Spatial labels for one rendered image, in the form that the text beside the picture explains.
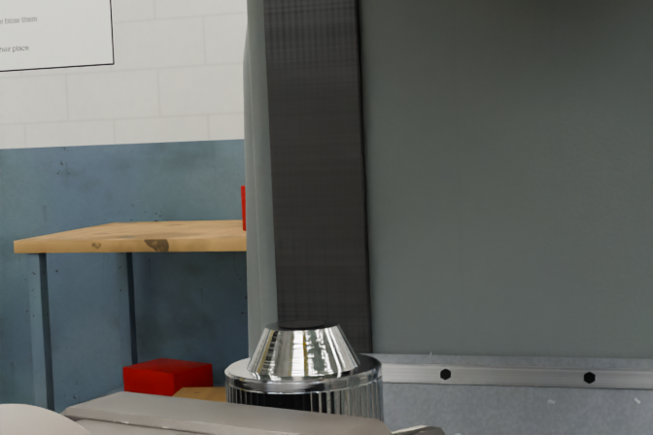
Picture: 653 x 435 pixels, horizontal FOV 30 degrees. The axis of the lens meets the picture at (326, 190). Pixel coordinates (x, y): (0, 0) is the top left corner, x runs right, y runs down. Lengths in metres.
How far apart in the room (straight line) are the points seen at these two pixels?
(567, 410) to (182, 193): 4.35
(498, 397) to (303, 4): 0.26
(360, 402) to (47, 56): 4.99
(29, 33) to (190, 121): 0.83
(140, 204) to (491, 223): 4.41
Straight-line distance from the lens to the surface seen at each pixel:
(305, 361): 0.35
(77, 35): 5.25
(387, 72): 0.74
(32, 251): 4.41
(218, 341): 5.03
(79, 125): 5.24
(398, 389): 0.74
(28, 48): 5.36
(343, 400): 0.35
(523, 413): 0.72
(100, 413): 0.35
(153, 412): 0.34
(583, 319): 0.73
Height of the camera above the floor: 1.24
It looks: 3 degrees down
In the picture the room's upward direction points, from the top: 2 degrees counter-clockwise
